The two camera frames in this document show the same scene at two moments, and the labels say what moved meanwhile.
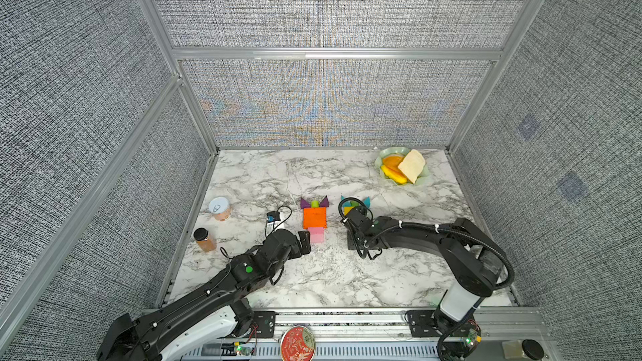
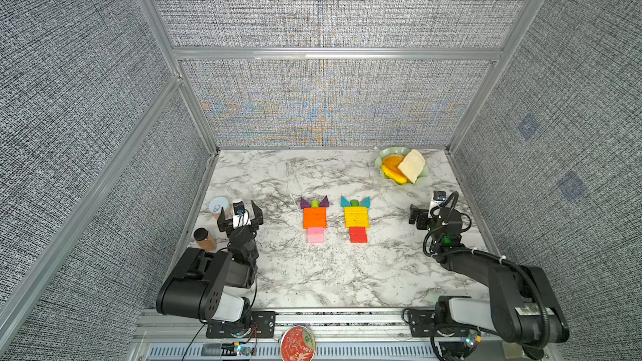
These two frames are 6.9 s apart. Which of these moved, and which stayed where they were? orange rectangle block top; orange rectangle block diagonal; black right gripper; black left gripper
Moved: black right gripper; black left gripper
Stayed: orange rectangle block diagonal; orange rectangle block top
